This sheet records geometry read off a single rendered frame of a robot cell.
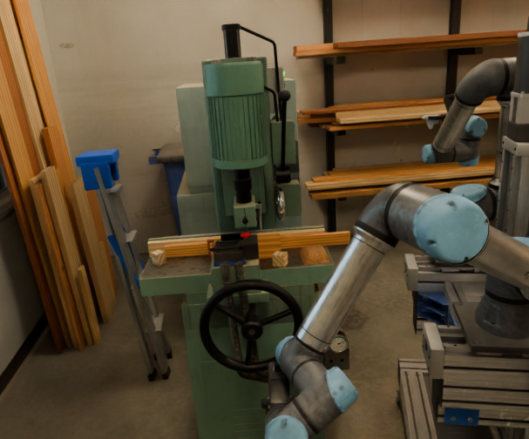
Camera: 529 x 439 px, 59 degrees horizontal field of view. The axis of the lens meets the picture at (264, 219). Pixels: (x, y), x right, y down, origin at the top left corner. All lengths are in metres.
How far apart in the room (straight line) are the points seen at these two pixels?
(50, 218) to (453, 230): 2.22
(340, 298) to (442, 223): 0.27
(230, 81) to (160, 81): 2.48
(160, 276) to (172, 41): 2.62
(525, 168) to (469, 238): 0.59
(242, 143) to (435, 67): 2.95
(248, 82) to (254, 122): 0.12
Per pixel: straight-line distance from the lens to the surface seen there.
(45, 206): 2.70
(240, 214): 1.50
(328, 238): 1.60
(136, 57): 3.88
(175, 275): 1.48
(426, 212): 0.86
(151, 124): 3.89
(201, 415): 1.74
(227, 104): 1.40
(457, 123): 1.79
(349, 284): 0.98
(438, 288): 1.81
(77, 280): 2.87
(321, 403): 0.93
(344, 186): 3.57
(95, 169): 2.19
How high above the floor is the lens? 1.50
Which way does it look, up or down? 19 degrees down
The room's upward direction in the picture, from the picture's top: 4 degrees counter-clockwise
